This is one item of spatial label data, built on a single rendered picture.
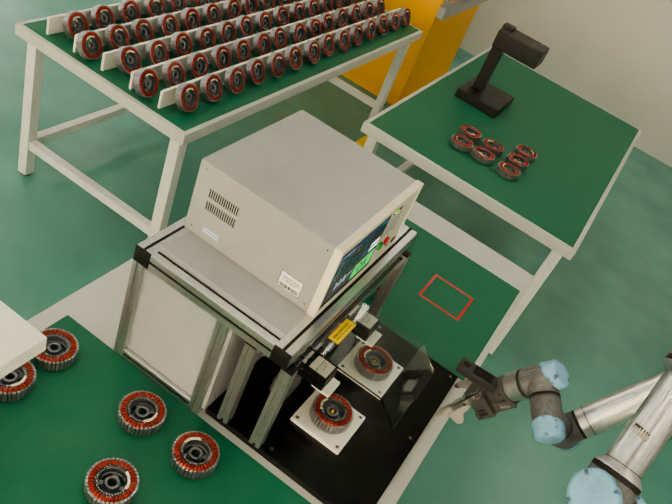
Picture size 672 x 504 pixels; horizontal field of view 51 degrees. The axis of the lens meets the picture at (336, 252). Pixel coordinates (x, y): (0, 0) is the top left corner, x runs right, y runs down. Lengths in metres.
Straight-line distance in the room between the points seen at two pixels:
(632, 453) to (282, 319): 0.81
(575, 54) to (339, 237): 5.44
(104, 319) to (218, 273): 0.45
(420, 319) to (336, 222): 0.85
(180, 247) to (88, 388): 0.42
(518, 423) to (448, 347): 1.15
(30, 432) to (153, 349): 0.33
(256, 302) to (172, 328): 0.24
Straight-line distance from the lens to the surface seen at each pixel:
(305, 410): 1.88
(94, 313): 2.00
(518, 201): 3.28
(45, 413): 1.79
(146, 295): 1.74
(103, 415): 1.79
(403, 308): 2.35
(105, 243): 3.34
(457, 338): 2.36
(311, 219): 1.55
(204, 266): 1.65
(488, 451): 3.19
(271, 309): 1.60
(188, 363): 1.76
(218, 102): 3.03
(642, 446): 1.72
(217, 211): 1.65
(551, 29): 6.83
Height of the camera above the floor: 2.20
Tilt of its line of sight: 37 degrees down
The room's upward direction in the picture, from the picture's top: 24 degrees clockwise
